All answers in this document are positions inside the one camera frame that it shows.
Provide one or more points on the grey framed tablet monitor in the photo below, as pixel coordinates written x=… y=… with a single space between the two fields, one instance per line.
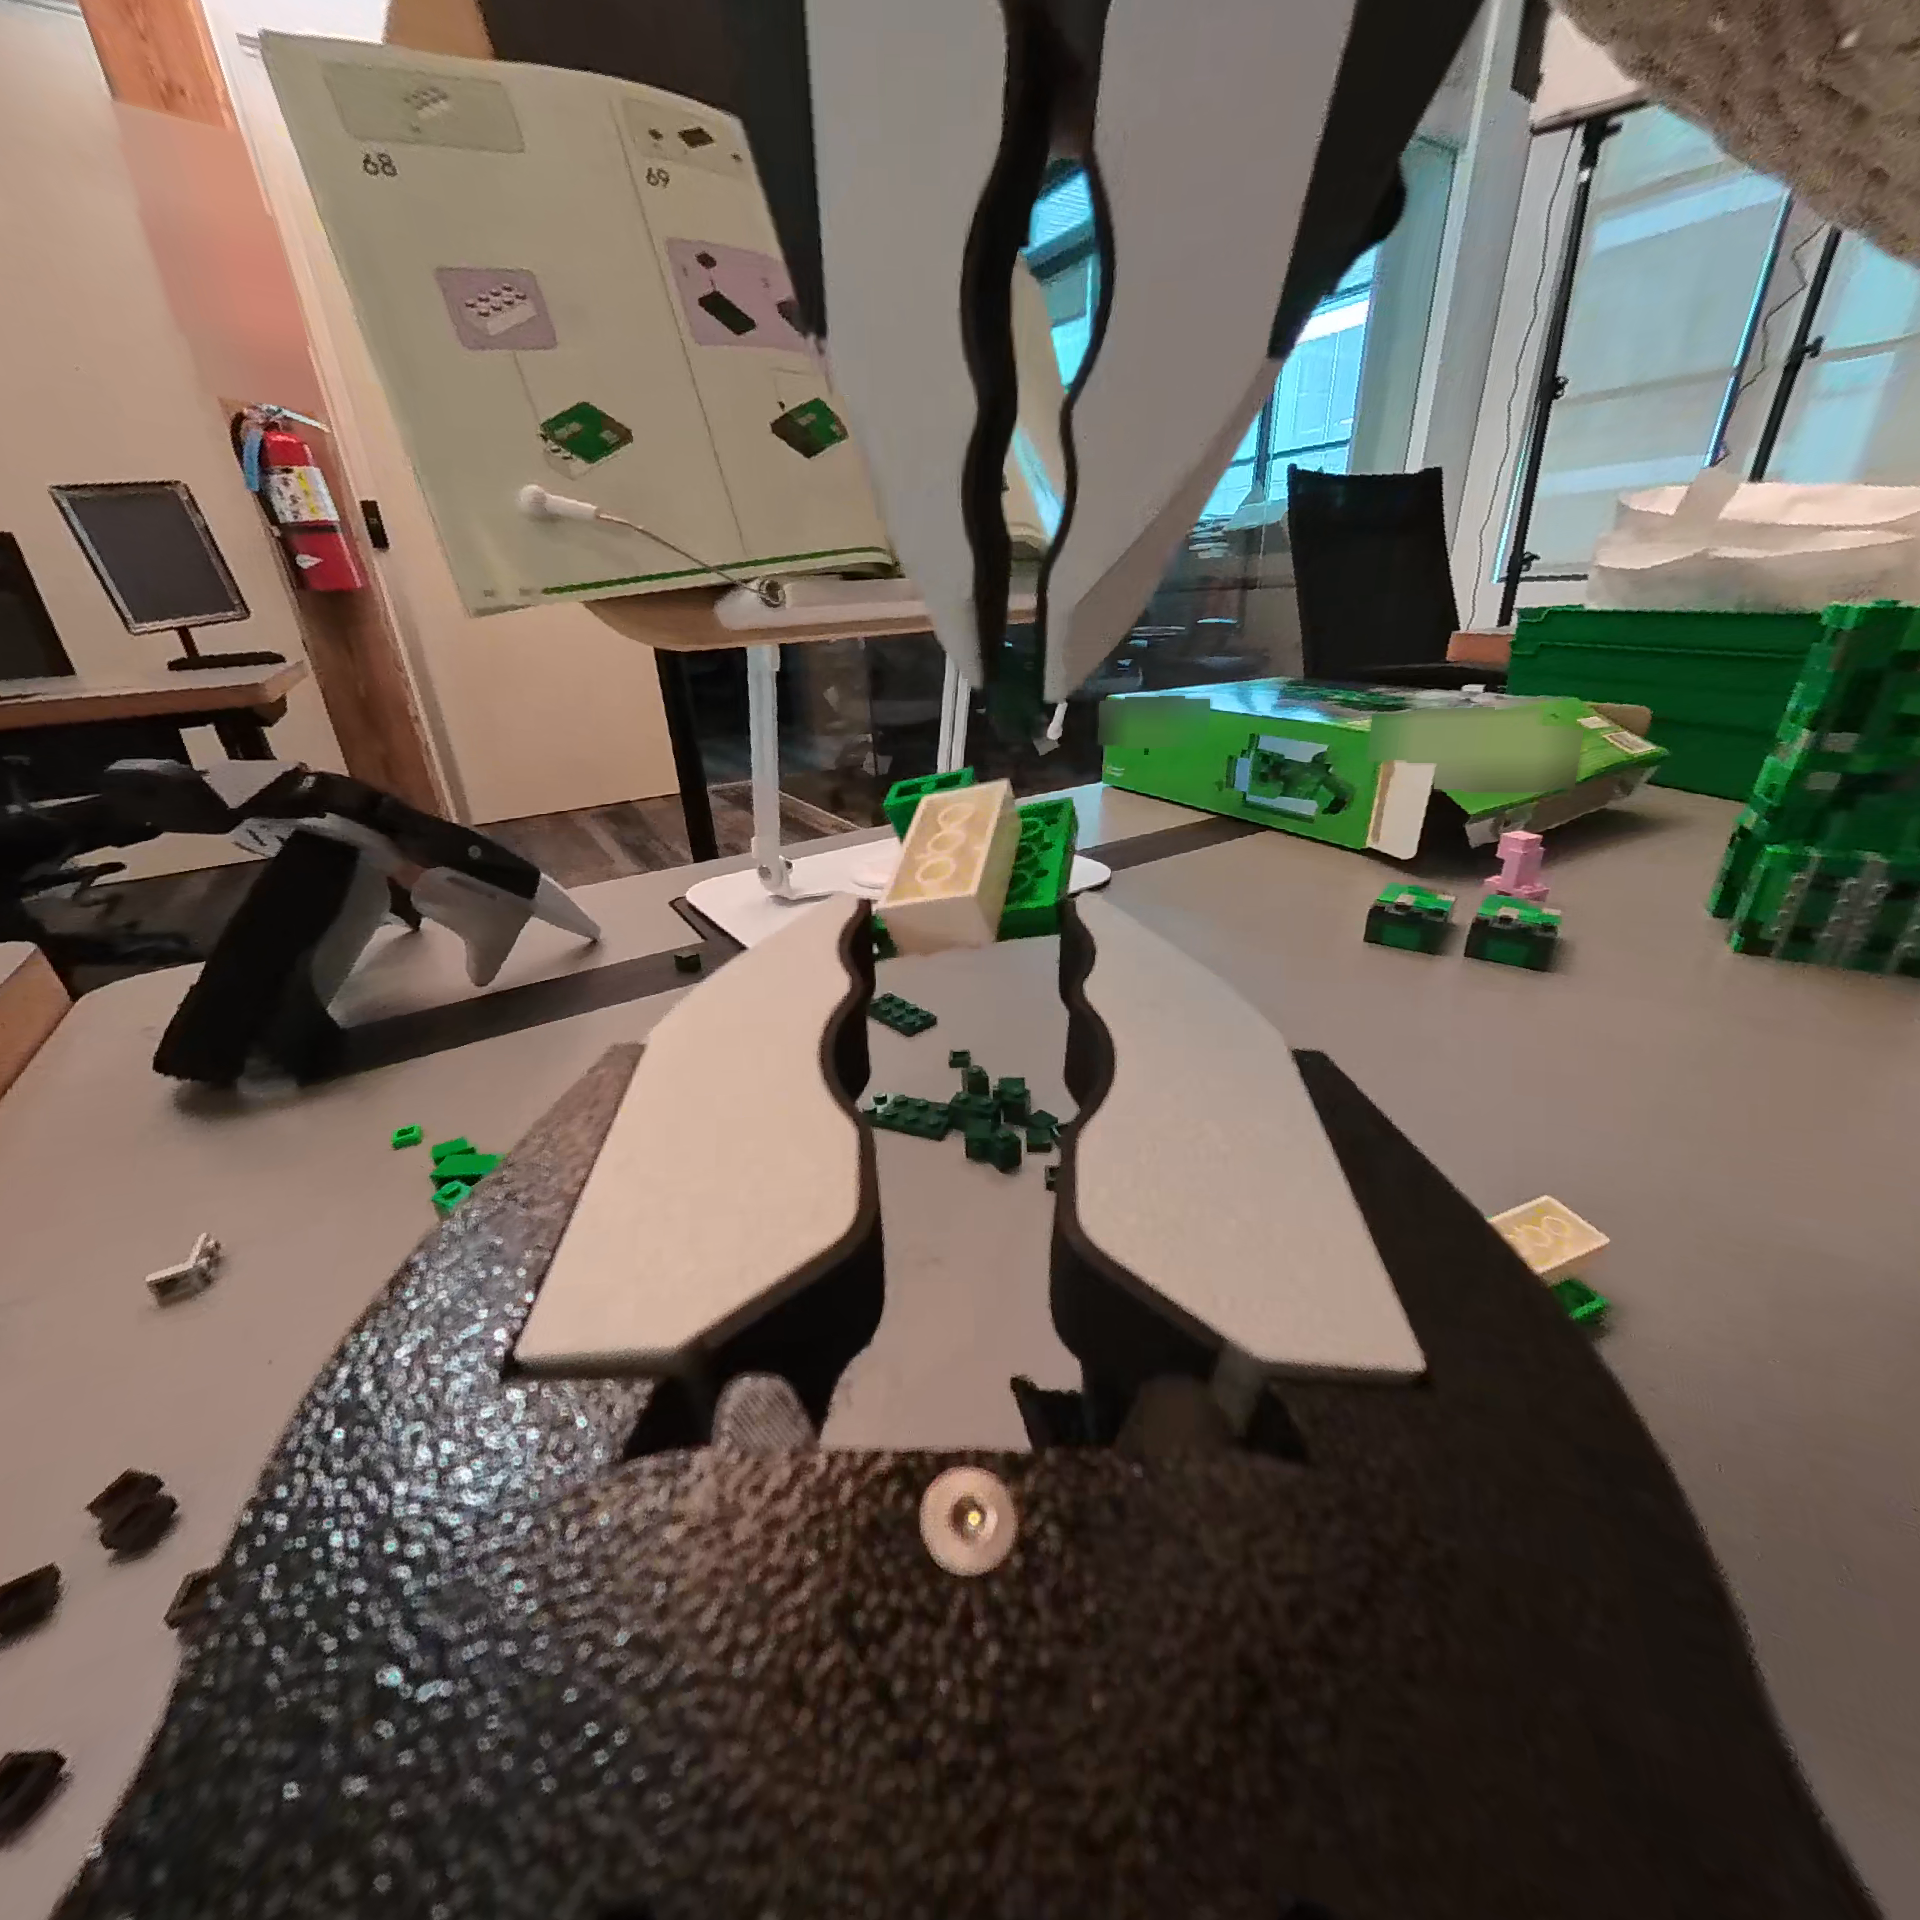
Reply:
x=150 y=555

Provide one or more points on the large green lego build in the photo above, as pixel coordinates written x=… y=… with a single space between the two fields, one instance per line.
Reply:
x=1829 y=809

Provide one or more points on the pink lego figure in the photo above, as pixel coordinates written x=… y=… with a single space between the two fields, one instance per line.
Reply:
x=1518 y=863

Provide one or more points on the bright green lego piece pile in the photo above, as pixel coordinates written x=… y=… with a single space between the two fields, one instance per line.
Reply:
x=459 y=1170

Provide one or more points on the black and white spare device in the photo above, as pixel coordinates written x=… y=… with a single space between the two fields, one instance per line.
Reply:
x=452 y=900

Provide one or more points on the black light stand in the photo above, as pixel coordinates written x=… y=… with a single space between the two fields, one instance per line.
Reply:
x=1787 y=346
x=1560 y=375

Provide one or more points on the white book stand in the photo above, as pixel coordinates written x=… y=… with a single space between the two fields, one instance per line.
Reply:
x=750 y=900

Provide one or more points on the dark green flat lego plate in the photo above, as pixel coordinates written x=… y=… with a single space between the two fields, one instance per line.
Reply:
x=902 y=1012

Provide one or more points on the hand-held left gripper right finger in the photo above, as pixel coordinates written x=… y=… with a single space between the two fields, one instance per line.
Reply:
x=1230 y=1185

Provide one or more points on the person's right forearm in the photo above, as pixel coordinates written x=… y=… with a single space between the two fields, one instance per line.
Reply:
x=1769 y=106

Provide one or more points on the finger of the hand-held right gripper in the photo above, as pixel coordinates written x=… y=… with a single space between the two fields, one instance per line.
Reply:
x=1201 y=225
x=902 y=225

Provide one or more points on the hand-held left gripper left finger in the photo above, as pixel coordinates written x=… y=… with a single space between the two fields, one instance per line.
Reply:
x=720 y=1185

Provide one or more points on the lego instruction booklet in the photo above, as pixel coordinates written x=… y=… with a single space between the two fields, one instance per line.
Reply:
x=524 y=375

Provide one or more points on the black office chair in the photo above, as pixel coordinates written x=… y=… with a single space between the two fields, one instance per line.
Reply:
x=1373 y=586

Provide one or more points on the dark green lego piece pile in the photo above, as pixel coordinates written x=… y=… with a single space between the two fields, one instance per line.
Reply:
x=975 y=1117

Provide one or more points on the green lego set box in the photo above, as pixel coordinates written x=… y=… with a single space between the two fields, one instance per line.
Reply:
x=1201 y=799

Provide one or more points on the dark computer monitor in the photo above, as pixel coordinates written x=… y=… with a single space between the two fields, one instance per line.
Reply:
x=31 y=615

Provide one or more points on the white plastic bag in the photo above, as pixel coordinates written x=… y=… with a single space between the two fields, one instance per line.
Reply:
x=1757 y=547

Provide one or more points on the red fire extinguisher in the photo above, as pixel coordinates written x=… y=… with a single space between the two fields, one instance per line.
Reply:
x=308 y=511

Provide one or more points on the small grey lego bracket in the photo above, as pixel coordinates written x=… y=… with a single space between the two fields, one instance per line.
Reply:
x=185 y=1266

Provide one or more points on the wooden side desk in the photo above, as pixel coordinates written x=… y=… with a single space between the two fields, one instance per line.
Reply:
x=150 y=692

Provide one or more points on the green lego plate cream brick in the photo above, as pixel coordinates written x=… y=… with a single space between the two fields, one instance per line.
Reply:
x=1545 y=1233
x=944 y=877

